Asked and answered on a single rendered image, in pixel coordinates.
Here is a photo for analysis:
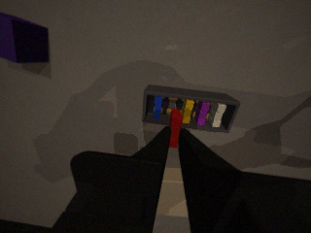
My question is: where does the beige shallow tray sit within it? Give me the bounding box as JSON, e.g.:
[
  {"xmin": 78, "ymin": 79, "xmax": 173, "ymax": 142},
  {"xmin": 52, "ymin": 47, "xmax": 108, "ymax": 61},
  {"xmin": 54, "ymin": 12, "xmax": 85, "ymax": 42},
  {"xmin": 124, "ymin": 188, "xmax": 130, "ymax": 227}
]
[{"xmin": 156, "ymin": 168, "xmax": 189, "ymax": 217}]

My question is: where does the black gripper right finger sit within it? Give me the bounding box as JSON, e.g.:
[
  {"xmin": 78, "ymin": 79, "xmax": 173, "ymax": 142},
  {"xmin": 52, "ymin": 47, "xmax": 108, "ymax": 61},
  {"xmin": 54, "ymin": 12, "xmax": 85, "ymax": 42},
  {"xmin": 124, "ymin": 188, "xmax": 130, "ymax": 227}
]
[{"xmin": 178, "ymin": 128, "xmax": 311, "ymax": 233}]

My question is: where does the red fuse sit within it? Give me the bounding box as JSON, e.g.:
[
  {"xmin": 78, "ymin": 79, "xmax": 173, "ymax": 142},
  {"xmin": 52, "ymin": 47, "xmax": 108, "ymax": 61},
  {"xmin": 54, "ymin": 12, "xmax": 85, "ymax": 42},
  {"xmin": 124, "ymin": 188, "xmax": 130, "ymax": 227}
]
[{"xmin": 169, "ymin": 104, "xmax": 183, "ymax": 148}]

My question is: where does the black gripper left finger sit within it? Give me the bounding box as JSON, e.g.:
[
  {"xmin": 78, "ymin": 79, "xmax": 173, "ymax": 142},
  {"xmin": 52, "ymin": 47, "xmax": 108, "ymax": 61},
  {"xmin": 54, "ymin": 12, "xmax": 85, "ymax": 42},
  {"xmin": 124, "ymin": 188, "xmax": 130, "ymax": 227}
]
[{"xmin": 70, "ymin": 126, "xmax": 171, "ymax": 233}]

